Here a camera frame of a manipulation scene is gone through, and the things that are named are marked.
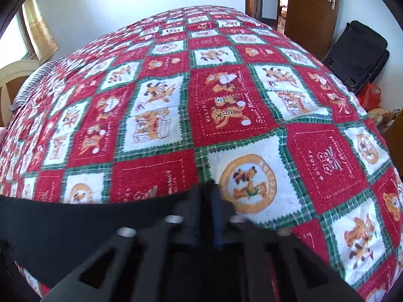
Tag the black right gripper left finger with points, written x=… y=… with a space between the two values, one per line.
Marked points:
x=165 y=262

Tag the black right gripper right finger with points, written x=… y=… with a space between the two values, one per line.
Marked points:
x=272 y=267

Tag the black pants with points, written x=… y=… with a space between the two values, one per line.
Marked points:
x=51 y=239

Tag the red patchwork bedspread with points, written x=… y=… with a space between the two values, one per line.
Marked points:
x=208 y=93

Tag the red plastic bag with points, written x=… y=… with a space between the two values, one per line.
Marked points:
x=369 y=96

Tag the striped pillow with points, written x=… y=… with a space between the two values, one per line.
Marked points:
x=32 y=83

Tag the black suitcase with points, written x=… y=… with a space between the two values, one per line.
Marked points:
x=358 y=56

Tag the cream wooden headboard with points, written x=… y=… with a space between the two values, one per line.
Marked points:
x=12 y=77

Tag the beige curtain right panel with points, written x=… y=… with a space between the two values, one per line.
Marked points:
x=42 y=40

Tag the brown wooden door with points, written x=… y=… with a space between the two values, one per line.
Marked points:
x=311 y=24

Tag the window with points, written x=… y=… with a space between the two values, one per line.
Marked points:
x=15 y=42

